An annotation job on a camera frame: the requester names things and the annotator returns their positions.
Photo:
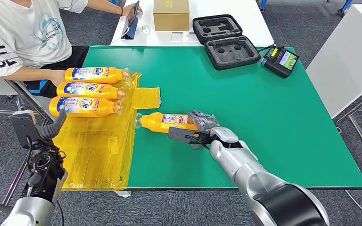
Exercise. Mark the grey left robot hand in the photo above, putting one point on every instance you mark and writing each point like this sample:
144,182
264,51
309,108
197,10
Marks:
51,131

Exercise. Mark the person's right hand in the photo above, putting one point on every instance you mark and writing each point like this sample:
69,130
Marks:
58,78

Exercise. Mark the person's left hand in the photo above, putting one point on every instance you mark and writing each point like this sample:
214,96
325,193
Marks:
132,9

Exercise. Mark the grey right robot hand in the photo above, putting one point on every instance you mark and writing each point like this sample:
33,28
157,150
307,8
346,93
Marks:
204,121

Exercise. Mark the orange detergent bottle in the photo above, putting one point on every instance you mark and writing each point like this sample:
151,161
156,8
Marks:
153,122
103,107
106,91
112,75

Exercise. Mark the person's right forearm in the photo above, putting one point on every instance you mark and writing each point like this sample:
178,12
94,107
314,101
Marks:
28,74

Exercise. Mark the person's left forearm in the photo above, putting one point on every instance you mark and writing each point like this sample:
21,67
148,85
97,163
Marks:
104,5

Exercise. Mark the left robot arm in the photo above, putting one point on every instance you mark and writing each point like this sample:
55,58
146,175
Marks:
40,187

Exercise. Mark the red wristband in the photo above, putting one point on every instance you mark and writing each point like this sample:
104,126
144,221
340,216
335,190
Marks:
121,11

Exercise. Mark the tablet in blue cover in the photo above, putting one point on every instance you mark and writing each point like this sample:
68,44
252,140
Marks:
130,24

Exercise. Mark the small white case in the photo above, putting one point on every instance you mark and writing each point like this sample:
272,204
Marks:
145,29

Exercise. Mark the grey metal-framed table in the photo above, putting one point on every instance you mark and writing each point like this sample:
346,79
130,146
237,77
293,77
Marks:
28,96

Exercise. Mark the closed cardboard box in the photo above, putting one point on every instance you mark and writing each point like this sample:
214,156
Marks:
171,16

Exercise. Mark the yellow plastic sheet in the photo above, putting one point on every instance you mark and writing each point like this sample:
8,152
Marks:
96,149

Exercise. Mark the white paper packet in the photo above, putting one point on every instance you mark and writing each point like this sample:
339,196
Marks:
180,37

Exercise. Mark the person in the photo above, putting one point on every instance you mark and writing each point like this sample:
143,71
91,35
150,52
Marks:
21,34

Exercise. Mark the green table mat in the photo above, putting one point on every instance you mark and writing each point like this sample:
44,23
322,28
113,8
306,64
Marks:
262,124

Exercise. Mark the open black foam case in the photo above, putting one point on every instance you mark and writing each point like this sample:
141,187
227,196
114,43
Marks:
230,52

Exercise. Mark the black remote controller with screen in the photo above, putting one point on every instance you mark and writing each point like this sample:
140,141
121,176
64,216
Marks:
277,63

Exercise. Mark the white table foot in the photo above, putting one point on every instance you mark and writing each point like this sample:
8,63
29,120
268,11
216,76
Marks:
123,193

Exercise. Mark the white table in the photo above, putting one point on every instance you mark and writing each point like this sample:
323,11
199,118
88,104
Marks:
346,55
249,18

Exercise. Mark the blue metal leg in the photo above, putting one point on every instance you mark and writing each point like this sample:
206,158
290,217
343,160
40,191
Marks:
262,4

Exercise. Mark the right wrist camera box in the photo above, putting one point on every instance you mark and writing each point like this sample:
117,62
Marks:
181,134

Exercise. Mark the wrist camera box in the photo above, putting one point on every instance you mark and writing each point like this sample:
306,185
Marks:
23,128
181,134

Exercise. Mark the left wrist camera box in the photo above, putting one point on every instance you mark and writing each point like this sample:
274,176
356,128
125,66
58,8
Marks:
23,128

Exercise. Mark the blue wheeled frame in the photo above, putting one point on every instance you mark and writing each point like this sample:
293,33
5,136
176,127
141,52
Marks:
345,5

